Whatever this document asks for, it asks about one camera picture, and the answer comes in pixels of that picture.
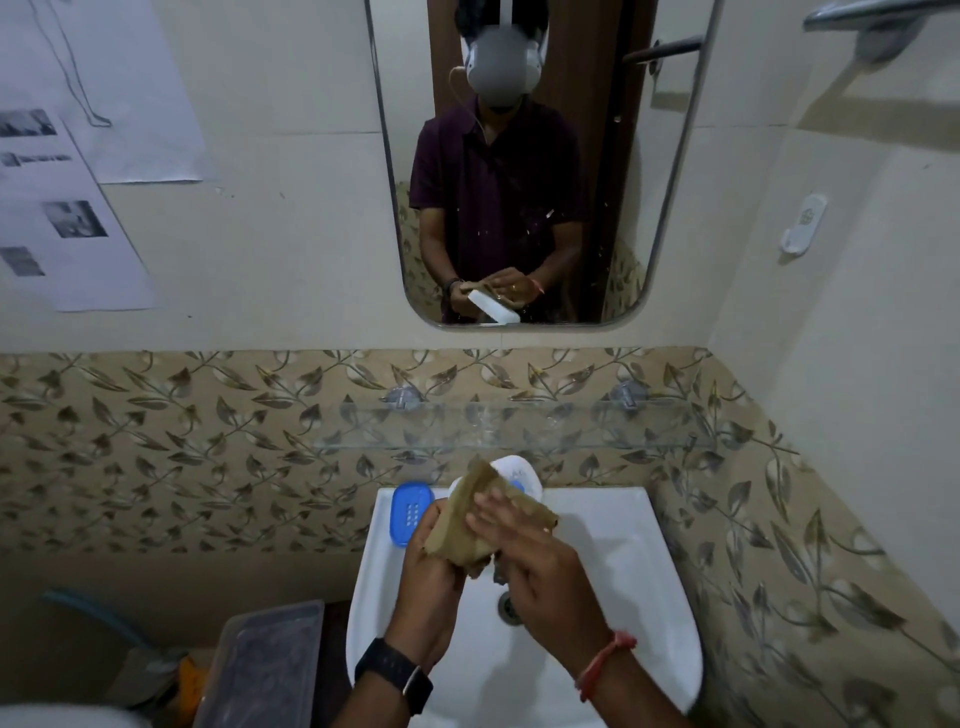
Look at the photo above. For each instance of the person's left hand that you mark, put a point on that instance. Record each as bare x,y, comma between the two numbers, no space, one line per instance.
424,592

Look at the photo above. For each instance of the person's right hand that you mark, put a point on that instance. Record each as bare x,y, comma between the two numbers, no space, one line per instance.
547,585

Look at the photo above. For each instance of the person's left fingers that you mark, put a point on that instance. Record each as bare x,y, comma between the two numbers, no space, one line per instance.
441,519

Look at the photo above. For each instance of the person's right fingers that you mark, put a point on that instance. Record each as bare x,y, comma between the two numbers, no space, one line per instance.
506,517

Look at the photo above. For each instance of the brown cleaning cloth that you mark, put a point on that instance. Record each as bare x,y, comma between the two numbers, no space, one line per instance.
469,544

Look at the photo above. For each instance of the white plastic soap case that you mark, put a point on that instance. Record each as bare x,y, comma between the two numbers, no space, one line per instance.
517,469

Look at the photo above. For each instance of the person's right forearm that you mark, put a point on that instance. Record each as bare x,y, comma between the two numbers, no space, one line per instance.
637,697

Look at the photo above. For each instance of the person's left forearm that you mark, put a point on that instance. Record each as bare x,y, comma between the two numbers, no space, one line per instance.
367,709

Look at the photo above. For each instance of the blue soap dish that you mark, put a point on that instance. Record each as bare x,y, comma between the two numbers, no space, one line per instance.
409,514

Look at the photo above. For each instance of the metal sink drain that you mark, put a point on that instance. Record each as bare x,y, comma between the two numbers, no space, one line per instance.
509,609

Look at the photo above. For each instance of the white ceramic sink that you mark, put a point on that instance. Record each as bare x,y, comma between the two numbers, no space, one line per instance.
637,570

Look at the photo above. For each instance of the black smartwatch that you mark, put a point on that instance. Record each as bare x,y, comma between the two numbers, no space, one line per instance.
394,671

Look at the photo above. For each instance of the orange plastic object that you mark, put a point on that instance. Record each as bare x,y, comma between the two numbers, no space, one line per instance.
191,682

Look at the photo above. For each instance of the white paper sheet with photos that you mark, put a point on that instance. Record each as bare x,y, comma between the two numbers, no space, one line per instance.
67,225

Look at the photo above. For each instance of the white paper sheet with drawing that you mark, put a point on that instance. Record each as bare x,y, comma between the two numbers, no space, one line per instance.
135,90

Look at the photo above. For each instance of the metal towel bar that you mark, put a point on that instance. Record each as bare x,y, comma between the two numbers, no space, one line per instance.
877,22

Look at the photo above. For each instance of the glass wall shelf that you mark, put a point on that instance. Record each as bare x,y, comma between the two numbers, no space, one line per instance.
510,424

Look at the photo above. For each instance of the metal shelf bracket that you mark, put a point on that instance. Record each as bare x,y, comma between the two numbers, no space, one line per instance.
403,397
627,394

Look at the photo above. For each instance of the wall mirror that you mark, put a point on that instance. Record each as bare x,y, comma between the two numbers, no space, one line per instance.
525,150

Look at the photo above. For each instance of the white plastic wall hook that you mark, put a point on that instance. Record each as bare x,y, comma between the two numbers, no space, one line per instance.
804,225

